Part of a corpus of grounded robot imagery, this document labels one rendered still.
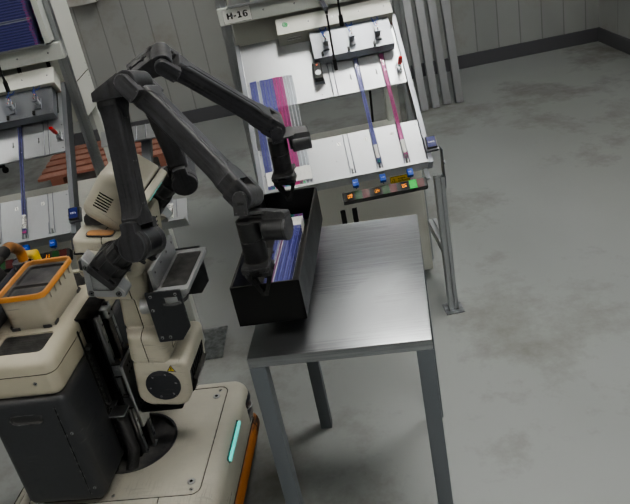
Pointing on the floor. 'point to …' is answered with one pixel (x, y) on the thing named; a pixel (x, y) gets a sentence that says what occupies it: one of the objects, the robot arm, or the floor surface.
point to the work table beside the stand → (355, 330)
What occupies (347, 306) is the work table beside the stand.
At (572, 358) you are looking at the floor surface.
